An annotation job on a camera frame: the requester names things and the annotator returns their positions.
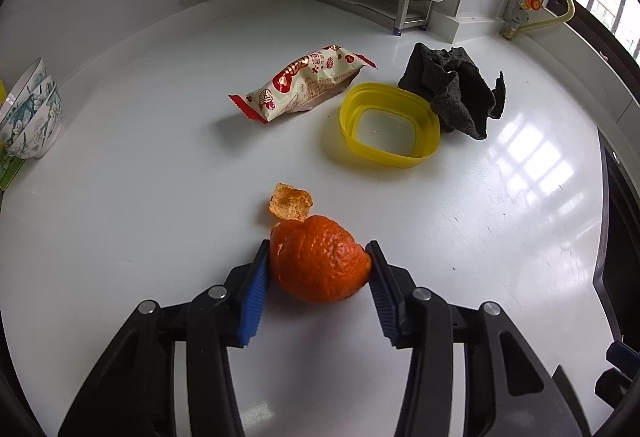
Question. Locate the dark grey cloth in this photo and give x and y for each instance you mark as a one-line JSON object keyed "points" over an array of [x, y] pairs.
{"points": [[460, 92]]}

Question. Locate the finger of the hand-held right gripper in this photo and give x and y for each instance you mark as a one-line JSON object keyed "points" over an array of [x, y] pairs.
{"points": [[614, 386], [619, 351]]}

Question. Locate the large orange peel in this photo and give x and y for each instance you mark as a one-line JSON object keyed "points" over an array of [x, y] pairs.
{"points": [[320, 262]]}

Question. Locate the red and cream snack packet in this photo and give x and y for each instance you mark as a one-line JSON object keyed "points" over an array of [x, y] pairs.
{"points": [[300, 84]]}

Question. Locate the yellow packet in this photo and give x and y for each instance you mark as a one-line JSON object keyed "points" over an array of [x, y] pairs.
{"points": [[2, 94]]}

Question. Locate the black sink with steel rim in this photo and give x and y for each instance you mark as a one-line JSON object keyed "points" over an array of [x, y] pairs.
{"points": [[622, 242]]}

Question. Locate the floral white ceramic bowl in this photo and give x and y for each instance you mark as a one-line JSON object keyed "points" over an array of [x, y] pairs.
{"points": [[35, 132], [27, 79]]}

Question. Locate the green packet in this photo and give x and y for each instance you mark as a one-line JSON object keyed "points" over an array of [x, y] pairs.
{"points": [[9, 172]]}

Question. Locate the small orange peel piece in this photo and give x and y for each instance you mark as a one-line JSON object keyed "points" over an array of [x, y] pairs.
{"points": [[289, 203]]}

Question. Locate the yellow plastic container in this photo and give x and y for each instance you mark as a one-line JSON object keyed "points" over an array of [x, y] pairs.
{"points": [[350, 127]]}

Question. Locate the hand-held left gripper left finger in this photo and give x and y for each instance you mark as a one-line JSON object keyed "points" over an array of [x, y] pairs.
{"points": [[254, 297]]}

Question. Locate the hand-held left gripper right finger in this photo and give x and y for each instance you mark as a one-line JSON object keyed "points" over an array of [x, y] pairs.
{"points": [[382, 302]]}

